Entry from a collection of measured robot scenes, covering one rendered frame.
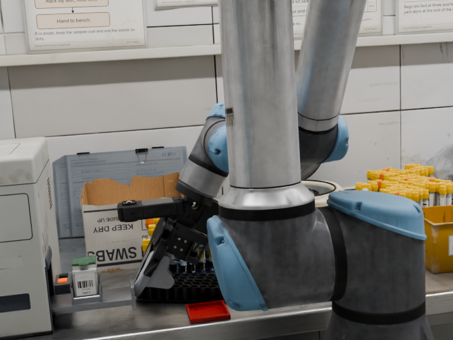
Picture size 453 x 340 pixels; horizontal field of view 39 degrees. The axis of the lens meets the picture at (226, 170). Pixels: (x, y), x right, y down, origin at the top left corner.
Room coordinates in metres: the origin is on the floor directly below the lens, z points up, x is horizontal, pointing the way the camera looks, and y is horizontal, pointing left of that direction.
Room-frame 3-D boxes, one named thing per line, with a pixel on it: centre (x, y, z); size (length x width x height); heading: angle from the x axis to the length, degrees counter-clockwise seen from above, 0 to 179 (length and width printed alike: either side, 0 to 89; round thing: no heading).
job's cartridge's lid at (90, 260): (1.05, 0.25, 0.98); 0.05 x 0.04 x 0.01; 10
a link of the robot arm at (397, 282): (0.77, -0.18, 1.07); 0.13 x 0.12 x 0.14; 99
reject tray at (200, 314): (1.05, 0.05, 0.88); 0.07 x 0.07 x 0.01; 10
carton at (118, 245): (1.45, 0.21, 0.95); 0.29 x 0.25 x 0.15; 10
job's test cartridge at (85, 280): (1.05, 0.25, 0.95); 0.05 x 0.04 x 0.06; 10
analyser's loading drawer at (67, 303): (1.04, 0.27, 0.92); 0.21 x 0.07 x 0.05; 100
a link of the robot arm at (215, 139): (1.00, -0.03, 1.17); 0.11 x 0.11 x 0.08; 9
